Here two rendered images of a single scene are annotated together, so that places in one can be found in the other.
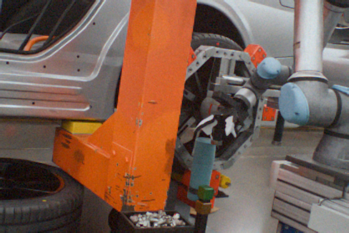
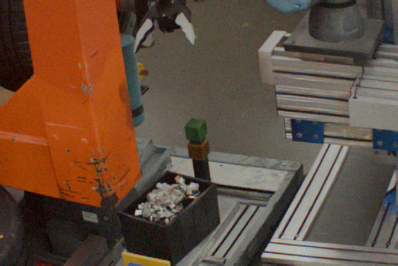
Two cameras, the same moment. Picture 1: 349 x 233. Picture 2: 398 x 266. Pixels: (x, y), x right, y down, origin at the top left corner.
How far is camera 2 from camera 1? 88 cm
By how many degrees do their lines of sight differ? 32
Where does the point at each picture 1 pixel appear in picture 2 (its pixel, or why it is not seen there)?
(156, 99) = (97, 47)
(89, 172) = (13, 169)
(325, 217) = (367, 110)
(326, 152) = (330, 28)
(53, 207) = (15, 239)
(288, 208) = (299, 101)
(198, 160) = not seen: hidden behind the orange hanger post
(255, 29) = not seen: outside the picture
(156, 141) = (110, 97)
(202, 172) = (131, 85)
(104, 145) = (22, 127)
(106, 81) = not seen: outside the picture
